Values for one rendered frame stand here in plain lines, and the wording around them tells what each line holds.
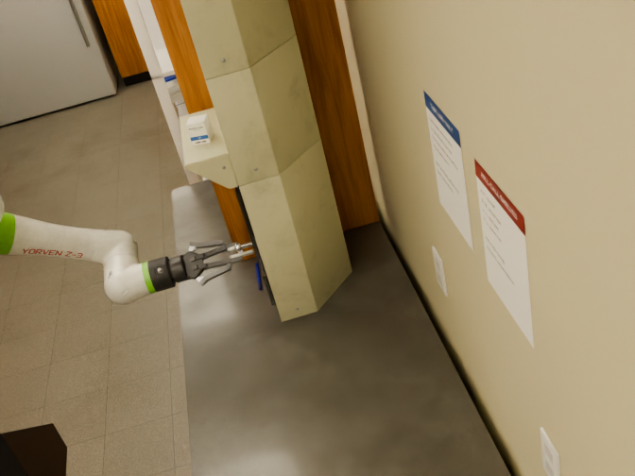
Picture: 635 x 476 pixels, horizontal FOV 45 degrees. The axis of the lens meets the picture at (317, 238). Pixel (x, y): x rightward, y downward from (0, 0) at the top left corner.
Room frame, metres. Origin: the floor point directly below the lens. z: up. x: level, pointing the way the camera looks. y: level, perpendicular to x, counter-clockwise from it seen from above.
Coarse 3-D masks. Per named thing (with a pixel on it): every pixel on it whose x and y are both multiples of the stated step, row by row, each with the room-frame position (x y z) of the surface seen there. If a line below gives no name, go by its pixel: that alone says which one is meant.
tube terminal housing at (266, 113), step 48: (288, 48) 1.89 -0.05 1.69; (240, 96) 1.77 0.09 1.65; (288, 96) 1.86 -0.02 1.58; (240, 144) 1.77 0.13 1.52; (288, 144) 1.82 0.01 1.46; (288, 192) 1.79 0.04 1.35; (288, 240) 1.78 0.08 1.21; (336, 240) 1.90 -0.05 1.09; (288, 288) 1.77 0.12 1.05; (336, 288) 1.86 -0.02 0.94
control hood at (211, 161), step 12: (180, 120) 2.06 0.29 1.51; (216, 120) 1.99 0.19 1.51; (216, 132) 1.91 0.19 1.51; (204, 144) 1.86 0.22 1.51; (216, 144) 1.84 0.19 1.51; (192, 156) 1.81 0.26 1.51; (204, 156) 1.79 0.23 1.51; (216, 156) 1.77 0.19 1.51; (228, 156) 1.77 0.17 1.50; (192, 168) 1.77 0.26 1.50; (204, 168) 1.77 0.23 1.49; (216, 168) 1.77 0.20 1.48; (228, 168) 1.77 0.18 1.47; (216, 180) 1.77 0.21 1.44; (228, 180) 1.77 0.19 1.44
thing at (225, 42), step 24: (192, 0) 1.77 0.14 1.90; (216, 0) 1.77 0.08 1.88; (240, 0) 1.80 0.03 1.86; (264, 0) 1.86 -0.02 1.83; (192, 24) 1.77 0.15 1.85; (216, 24) 1.77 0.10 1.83; (240, 24) 1.78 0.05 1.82; (264, 24) 1.84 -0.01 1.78; (288, 24) 1.91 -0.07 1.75; (216, 48) 1.77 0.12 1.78; (240, 48) 1.78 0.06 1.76; (264, 48) 1.83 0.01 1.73; (216, 72) 1.77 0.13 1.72
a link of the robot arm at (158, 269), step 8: (152, 264) 1.83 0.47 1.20; (160, 264) 1.83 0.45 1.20; (168, 264) 1.84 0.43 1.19; (152, 272) 1.81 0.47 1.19; (160, 272) 1.81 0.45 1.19; (168, 272) 1.81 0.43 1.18; (152, 280) 1.80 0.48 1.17; (160, 280) 1.80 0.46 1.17; (168, 280) 1.80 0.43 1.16; (160, 288) 1.80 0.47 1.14; (168, 288) 1.81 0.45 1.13
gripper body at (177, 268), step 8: (176, 256) 1.86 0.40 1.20; (184, 256) 1.86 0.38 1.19; (192, 256) 1.86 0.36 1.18; (176, 264) 1.83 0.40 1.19; (184, 264) 1.85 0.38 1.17; (192, 264) 1.84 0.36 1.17; (176, 272) 1.81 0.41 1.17; (184, 272) 1.81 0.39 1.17; (192, 272) 1.83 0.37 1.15; (200, 272) 1.83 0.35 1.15; (176, 280) 1.82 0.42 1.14; (184, 280) 1.83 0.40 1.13
